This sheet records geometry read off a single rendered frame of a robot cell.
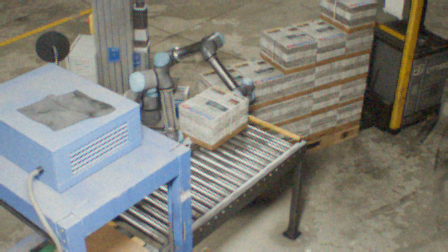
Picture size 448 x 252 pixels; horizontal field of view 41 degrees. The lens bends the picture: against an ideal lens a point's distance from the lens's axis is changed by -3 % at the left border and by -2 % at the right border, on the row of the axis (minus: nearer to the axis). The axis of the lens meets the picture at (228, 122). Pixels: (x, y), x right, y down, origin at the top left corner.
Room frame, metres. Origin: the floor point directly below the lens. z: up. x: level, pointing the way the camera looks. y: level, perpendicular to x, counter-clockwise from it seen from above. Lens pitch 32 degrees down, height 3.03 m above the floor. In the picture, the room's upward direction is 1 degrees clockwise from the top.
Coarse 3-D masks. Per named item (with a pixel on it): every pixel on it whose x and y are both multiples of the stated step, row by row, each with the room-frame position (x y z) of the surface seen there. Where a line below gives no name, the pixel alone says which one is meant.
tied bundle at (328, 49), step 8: (304, 32) 4.53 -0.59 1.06; (328, 40) 4.40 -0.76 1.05; (336, 40) 4.45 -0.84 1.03; (344, 40) 4.50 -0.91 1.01; (320, 48) 4.37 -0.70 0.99; (328, 48) 4.41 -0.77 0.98; (336, 48) 4.46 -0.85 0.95; (344, 48) 4.50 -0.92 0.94; (320, 56) 4.36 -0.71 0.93; (328, 56) 4.41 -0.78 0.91; (336, 56) 4.46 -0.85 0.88
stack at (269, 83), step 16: (240, 64) 4.38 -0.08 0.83; (256, 64) 4.38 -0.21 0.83; (336, 64) 4.47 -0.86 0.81; (208, 80) 4.10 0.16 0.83; (240, 80) 4.11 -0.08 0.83; (256, 80) 4.11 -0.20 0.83; (272, 80) 4.13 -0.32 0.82; (288, 80) 4.22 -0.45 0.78; (304, 80) 4.31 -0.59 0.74; (320, 80) 4.39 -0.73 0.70; (336, 80) 4.48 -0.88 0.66; (256, 96) 4.06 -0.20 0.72; (272, 96) 4.14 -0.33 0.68; (304, 96) 4.30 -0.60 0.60; (320, 96) 4.40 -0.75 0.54; (336, 96) 4.49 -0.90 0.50; (256, 112) 4.06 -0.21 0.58; (272, 112) 4.14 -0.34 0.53; (288, 112) 4.23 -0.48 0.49; (304, 112) 4.31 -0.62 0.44; (336, 112) 4.50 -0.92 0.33; (256, 128) 4.07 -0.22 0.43; (288, 128) 4.23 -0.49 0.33; (304, 128) 4.32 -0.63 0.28; (320, 128) 4.42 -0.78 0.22; (320, 144) 4.43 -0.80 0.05
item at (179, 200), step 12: (180, 144) 2.18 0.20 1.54; (180, 156) 2.09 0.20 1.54; (180, 168) 2.09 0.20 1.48; (180, 180) 2.09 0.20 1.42; (168, 192) 2.12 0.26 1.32; (180, 192) 2.09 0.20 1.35; (168, 204) 2.13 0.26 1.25; (180, 204) 2.09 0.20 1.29; (168, 216) 2.13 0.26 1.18; (180, 216) 2.09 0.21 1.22; (180, 228) 2.09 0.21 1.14; (180, 240) 2.09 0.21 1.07
